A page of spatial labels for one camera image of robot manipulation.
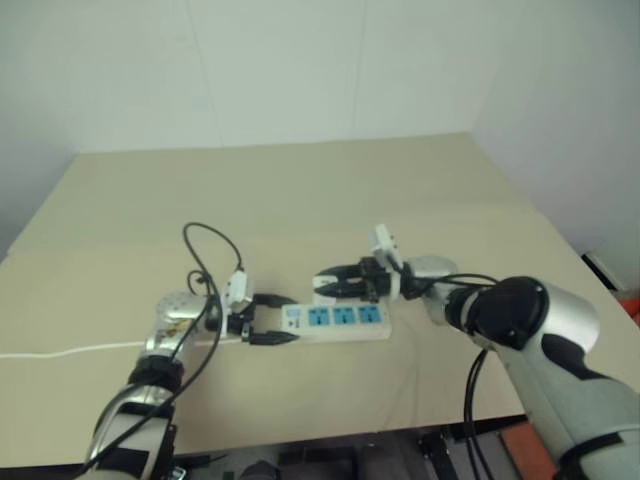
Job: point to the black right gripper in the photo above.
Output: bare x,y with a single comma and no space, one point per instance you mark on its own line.
374,280

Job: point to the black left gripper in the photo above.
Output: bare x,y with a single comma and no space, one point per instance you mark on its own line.
245,320

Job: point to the white blue-socket power strip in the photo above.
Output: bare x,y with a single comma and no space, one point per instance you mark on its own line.
340,322

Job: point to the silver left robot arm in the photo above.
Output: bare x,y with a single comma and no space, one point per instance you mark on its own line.
170,312

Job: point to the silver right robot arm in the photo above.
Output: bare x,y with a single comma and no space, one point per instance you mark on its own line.
565,310

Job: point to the reddish brown board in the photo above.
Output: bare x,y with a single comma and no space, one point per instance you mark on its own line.
527,447

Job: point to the red orange object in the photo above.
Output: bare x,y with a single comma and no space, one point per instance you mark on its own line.
633,307

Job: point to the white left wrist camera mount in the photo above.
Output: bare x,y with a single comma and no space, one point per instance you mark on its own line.
239,290

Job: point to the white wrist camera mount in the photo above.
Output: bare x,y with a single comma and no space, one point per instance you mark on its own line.
384,242
239,290

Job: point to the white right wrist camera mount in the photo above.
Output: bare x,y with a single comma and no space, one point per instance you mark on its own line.
384,242

